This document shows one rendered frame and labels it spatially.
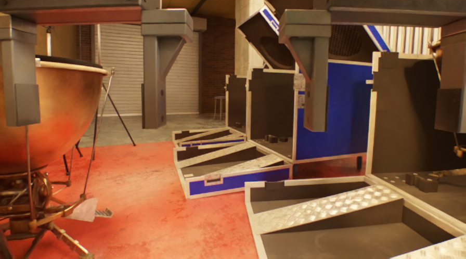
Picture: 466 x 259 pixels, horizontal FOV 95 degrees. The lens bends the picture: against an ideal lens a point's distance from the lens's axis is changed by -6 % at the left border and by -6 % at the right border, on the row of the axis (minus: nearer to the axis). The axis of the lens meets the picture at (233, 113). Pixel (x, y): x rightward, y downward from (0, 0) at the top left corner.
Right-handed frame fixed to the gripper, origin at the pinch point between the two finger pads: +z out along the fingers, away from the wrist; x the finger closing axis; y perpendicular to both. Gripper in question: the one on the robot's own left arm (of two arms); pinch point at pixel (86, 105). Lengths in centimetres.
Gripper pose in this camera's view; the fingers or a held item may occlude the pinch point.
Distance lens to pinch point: 25.4
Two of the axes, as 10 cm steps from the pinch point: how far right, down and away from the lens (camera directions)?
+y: 0.2, -0.9, 10.0
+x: -10.0, -0.1, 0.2
